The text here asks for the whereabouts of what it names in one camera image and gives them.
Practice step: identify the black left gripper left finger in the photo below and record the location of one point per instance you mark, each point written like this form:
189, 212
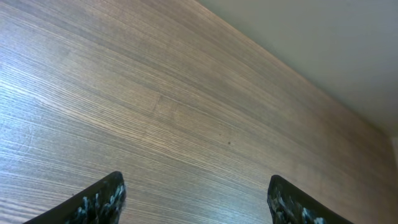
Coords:
100, 203

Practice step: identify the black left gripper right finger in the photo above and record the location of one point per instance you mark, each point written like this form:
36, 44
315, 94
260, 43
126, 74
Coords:
288, 204

